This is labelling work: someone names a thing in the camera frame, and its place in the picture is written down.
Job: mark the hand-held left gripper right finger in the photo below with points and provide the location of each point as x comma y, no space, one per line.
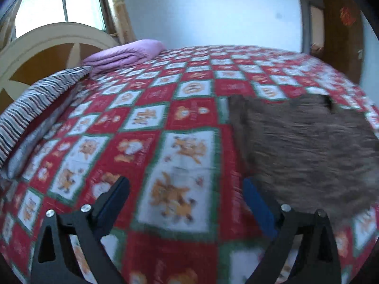
259,210

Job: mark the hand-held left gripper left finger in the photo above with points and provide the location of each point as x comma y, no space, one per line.
111,205

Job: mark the brown knitted sweater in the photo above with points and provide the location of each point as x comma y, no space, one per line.
311,153

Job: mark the red printed bedsheet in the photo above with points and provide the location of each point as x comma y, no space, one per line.
177,124

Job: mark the striped pillow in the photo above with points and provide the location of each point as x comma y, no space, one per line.
35,100

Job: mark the folded pink blanket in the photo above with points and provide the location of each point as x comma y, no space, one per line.
124,54

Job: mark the cream and wood headboard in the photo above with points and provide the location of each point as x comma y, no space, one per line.
44,62

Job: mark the brown wooden door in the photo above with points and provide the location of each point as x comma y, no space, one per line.
340,47

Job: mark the yellow curtain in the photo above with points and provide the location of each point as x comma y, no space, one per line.
121,20
6,32

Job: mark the window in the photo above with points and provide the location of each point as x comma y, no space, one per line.
44,6

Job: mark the red paper door decoration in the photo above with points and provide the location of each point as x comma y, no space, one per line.
348,15

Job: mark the dark wooden door frame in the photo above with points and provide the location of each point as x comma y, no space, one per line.
305,20

